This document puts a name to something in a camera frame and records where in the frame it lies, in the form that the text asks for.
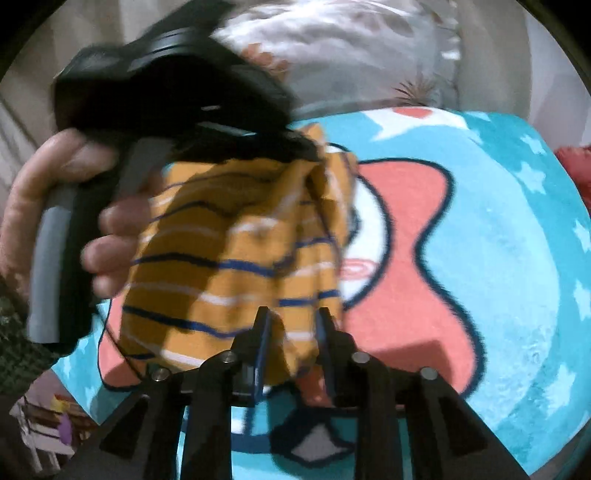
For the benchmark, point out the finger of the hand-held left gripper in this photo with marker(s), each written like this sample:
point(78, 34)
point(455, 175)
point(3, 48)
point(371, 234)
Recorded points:
point(277, 141)

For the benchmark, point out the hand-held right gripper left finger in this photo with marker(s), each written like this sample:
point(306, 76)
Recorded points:
point(261, 350)

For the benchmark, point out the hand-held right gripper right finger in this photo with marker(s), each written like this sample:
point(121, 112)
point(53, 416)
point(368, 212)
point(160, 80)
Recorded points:
point(326, 361)

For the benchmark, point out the yellow striped knit sweater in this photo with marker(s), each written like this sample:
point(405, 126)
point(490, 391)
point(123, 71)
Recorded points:
point(207, 277)

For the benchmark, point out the person's left hand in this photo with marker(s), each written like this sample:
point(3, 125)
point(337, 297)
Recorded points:
point(27, 207)

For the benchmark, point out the floral leaf print pillow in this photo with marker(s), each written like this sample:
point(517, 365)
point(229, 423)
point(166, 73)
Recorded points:
point(346, 46)

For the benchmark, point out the blue star print blanket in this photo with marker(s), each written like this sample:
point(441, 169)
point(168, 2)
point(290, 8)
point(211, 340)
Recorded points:
point(508, 277)

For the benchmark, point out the beige textured curtain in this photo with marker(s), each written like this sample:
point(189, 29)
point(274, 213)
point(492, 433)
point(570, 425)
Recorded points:
point(494, 60)

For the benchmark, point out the white storage rack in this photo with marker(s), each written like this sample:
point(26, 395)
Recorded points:
point(41, 424)

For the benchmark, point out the red plastic bag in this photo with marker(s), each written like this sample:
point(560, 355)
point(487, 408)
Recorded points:
point(579, 166)

